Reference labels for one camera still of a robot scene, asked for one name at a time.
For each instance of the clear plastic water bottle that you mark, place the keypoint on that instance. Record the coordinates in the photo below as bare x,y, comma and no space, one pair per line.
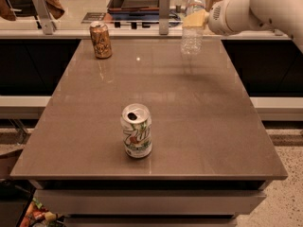
192,36

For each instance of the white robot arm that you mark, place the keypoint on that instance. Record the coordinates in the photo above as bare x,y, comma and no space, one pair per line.
283,15

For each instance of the colourful snack bag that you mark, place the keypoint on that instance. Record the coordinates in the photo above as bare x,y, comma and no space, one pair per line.
38,216

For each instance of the left metal glass bracket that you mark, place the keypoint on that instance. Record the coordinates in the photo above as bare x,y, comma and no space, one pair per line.
47,24

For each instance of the metal glass bracket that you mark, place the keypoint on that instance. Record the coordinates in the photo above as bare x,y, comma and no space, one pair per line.
164,17
47,24

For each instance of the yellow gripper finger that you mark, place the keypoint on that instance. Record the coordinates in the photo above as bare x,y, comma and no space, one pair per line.
196,19

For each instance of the brown jacket on chair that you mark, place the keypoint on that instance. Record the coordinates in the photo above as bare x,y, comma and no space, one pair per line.
11,9

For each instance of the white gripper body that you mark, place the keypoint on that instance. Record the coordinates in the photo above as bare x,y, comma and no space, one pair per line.
218,19

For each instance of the brown soda can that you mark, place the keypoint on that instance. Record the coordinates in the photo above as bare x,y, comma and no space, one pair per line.
100,40

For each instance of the middle metal glass bracket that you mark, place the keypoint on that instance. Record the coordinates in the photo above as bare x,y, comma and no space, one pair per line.
164,17

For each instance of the white 7up soda can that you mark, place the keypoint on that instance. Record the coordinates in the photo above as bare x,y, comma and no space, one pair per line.
136,123

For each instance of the open grey storage box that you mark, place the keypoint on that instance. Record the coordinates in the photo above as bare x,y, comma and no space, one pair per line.
135,0

